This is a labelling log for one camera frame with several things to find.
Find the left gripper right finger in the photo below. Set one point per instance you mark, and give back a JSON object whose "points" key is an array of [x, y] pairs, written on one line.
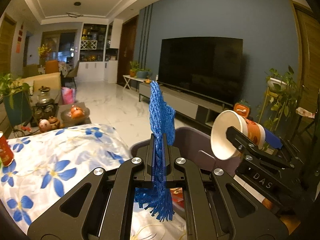
{"points": [[216, 205]]}

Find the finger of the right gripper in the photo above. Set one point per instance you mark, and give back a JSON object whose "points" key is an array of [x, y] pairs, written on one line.
{"points": [[242, 143], [271, 140]]}

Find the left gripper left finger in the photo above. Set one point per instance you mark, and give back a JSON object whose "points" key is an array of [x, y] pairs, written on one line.
{"points": [[100, 205]]}

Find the white orange paper cup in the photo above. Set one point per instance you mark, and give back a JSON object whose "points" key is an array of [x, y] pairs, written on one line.
{"points": [[221, 147]]}

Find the blue foam fruit net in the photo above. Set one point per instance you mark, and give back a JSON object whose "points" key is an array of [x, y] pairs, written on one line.
{"points": [[158, 198]]}

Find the red cylindrical can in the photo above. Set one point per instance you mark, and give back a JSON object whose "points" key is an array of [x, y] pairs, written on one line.
{"points": [[7, 156]]}

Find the red printed plastic bag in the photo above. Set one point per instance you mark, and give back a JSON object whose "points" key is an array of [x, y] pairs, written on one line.
{"points": [[177, 196]]}

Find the dark purple trash bin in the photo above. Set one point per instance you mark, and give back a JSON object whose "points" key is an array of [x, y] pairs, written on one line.
{"points": [[195, 146]]}

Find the orange retro tv ornament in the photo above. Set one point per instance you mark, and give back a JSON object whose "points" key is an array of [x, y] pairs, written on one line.
{"points": [[242, 108]]}

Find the plant on gold stand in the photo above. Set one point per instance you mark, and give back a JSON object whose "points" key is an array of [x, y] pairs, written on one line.
{"points": [[280, 99]]}

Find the grey tv console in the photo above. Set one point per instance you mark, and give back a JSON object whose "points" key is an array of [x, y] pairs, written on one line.
{"points": [[197, 111]]}

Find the floral blue white tablecloth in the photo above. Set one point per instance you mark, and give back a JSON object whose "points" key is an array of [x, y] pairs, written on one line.
{"points": [[46, 166]]}

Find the black flat television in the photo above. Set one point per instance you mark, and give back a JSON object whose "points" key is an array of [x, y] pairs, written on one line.
{"points": [[208, 66]]}

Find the brown clay teapot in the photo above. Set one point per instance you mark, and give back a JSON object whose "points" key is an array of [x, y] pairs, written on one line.
{"points": [[54, 122]]}

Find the fruit bowl with oranges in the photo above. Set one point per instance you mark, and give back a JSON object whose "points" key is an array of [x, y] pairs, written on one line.
{"points": [[75, 115]]}

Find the pink piggy figurine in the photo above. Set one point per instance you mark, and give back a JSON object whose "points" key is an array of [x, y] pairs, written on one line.
{"points": [[44, 126]]}

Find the glass teapot set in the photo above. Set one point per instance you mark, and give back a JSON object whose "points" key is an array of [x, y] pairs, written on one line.
{"points": [[44, 103]]}

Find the pink gift bag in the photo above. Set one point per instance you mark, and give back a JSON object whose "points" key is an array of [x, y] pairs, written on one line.
{"points": [[68, 95]]}

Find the white side table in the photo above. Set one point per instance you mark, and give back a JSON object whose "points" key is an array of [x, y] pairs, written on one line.
{"points": [[128, 79]]}

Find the grey sectional sofa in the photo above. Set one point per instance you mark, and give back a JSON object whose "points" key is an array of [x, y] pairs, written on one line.
{"points": [[53, 81]]}

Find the small potted plants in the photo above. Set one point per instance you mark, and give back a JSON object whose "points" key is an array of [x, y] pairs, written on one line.
{"points": [[140, 73]]}

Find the potted green plant teal pot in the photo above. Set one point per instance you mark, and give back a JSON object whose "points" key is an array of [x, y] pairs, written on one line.
{"points": [[16, 98]]}

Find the orange dining chair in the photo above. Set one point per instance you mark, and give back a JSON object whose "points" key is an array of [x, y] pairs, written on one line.
{"points": [[52, 66]]}

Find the dark wooden door right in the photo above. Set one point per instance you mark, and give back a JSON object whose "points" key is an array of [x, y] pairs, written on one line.
{"points": [[126, 48]]}

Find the white display cabinet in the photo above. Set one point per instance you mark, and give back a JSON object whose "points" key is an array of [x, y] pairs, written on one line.
{"points": [[99, 52]]}

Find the ring ceiling lamp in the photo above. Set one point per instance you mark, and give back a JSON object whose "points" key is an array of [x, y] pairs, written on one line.
{"points": [[74, 14]]}

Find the wooden door left wall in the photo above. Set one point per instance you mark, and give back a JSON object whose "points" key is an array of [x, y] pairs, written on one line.
{"points": [[8, 27]]}

